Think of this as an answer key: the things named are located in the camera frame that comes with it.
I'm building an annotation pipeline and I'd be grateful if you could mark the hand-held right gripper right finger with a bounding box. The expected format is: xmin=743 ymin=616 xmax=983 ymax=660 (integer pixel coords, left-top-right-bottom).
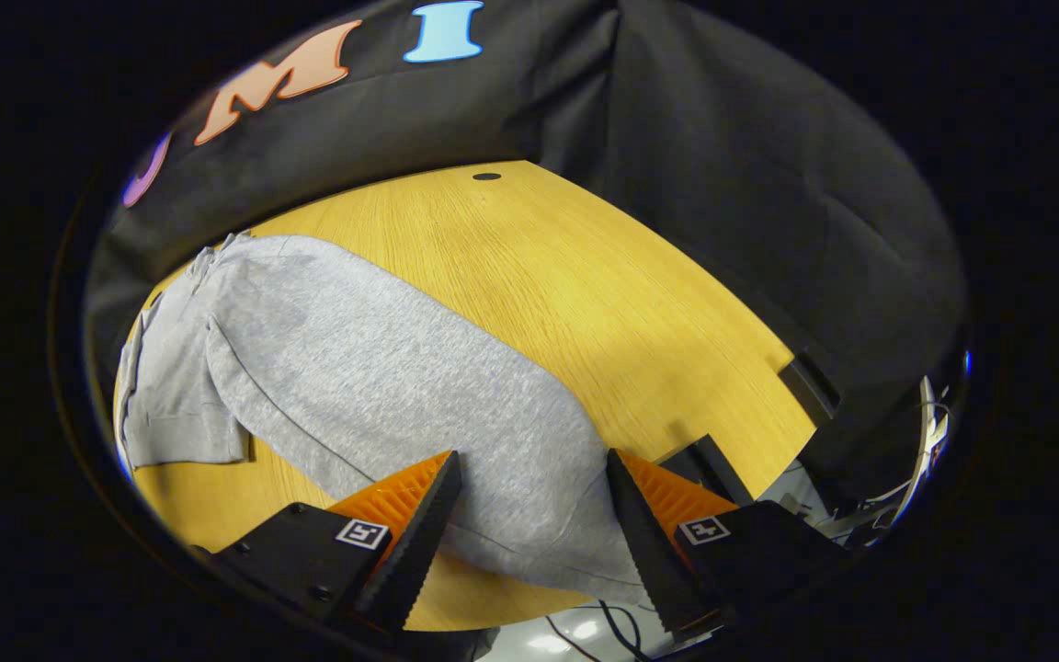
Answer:
xmin=605 ymin=448 xmax=850 ymax=642

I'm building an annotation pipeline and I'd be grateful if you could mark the grey zip-neck sweatshirt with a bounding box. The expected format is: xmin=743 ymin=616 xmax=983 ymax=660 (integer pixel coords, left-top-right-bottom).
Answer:
xmin=116 ymin=233 xmax=652 ymax=605

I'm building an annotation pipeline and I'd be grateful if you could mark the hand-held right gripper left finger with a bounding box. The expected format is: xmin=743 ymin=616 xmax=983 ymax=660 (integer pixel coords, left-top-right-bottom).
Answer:
xmin=189 ymin=451 xmax=463 ymax=635

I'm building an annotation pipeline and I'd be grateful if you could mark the black backdrop cloth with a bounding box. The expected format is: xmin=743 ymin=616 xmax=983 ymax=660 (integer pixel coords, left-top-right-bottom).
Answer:
xmin=84 ymin=0 xmax=969 ymax=516

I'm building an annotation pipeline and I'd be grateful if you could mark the black table bracket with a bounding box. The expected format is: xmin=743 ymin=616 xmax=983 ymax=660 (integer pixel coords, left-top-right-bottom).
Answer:
xmin=776 ymin=357 xmax=841 ymax=426

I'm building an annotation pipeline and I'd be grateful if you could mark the white cable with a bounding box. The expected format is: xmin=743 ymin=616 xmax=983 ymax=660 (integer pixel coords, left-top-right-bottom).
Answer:
xmin=824 ymin=375 xmax=953 ymax=539

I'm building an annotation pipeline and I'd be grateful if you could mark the black cable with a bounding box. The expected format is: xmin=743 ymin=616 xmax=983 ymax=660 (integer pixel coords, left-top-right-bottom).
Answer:
xmin=596 ymin=599 xmax=655 ymax=662

